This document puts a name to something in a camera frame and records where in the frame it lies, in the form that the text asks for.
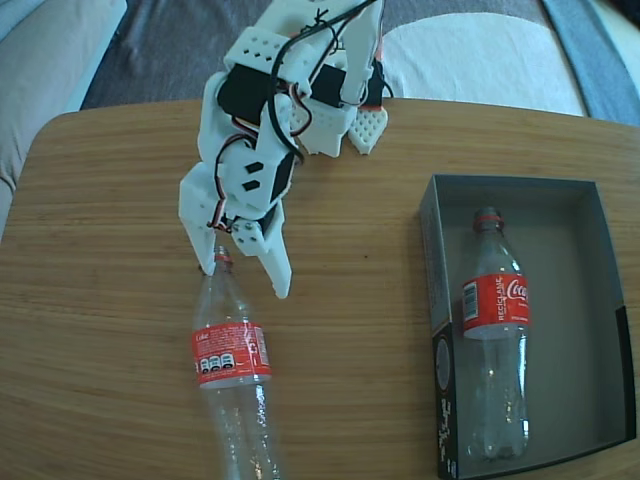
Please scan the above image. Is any grey cardboard box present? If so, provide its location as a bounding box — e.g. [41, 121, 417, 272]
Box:
[418, 173, 640, 480]

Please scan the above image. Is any white cloth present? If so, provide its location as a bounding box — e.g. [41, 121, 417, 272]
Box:
[382, 12, 586, 119]

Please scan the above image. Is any orange black clamp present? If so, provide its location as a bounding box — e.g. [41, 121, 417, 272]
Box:
[363, 34, 392, 112]

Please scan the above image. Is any clear bottle Coca-Cola logo label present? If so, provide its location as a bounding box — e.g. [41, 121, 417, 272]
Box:
[460, 207, 532, 461]

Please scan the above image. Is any clear bottle Coke nutrition label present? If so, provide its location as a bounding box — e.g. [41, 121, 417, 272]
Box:
[191, 246, 284, 480]

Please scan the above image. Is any beige sofa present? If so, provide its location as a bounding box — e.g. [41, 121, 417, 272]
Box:
[0, 0, 129, 231]

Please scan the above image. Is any grey rug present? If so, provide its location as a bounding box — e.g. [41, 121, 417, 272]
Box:
[79, 0, 551, 112]

